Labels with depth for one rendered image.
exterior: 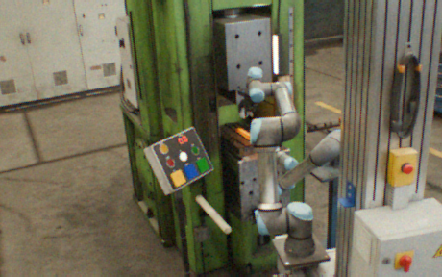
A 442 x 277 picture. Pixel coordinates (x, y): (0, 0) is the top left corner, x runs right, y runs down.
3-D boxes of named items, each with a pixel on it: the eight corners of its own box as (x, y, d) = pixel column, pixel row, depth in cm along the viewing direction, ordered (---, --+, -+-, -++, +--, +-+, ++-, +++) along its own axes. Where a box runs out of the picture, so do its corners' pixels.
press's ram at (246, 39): (283, 81, 301) (282, 16, 286) (228, 91, 287) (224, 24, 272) (252, 67, 337) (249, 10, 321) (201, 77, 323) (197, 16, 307)
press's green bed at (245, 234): (289, 263, 350) (289, 208, 331) (244, 279, 336) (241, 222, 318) (254, 227, 396) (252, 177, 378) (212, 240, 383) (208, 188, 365)
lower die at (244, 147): (266, 151, 314) (266, 138, 311) (239, 158, 307) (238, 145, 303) (237, 131, 349) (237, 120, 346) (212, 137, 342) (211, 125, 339)
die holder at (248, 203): (290, 208, 331) (290, 149, 314) (241, 223, 317) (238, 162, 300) (252, 177, 379) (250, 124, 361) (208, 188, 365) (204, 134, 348)
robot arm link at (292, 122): (308, 123, 212) (289, 75, 252) (283, 125, 211) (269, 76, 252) (307, 145, 218) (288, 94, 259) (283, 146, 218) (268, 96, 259)
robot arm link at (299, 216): (315, 237, 220) (316, 212, 215) (286, 239, 220) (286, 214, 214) (309, 223, 231) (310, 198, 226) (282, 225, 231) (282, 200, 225)
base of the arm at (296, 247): (320, 254, 223) (321, 237, 220) (289, 260, 221) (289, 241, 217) (308, 237, 237) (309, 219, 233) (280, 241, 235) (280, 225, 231)
